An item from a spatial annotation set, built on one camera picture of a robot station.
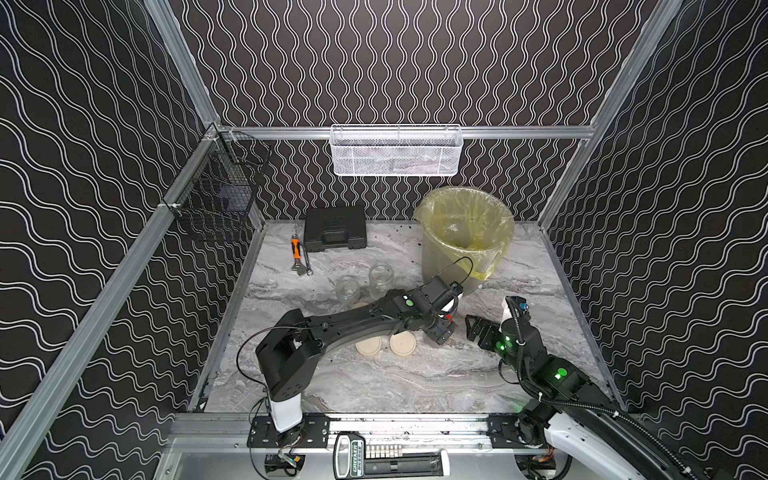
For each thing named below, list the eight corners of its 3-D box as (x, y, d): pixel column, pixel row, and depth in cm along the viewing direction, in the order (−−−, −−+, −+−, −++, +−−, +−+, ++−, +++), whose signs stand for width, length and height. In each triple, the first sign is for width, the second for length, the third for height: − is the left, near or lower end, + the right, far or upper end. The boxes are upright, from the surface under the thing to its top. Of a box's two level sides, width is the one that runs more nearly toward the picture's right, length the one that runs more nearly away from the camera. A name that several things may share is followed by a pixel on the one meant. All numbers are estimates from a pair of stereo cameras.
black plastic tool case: (302, 253, 114) (298, 241, 108) (311, 215, 127) (307, 203, 121) (365, 253, 114) (364, 241, 108) (367, 216, 127) (367, 203, 121)
